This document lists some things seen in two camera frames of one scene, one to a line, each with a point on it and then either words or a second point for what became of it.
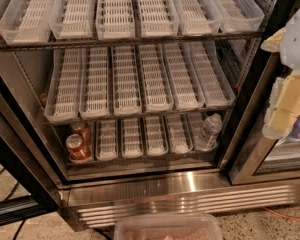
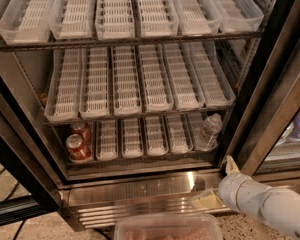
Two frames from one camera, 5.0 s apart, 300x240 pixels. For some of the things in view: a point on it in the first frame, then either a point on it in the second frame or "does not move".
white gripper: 296,47 to 228,189
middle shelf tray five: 185,88 does not move
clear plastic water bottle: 209,133 does not move
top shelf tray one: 27,16 does not move
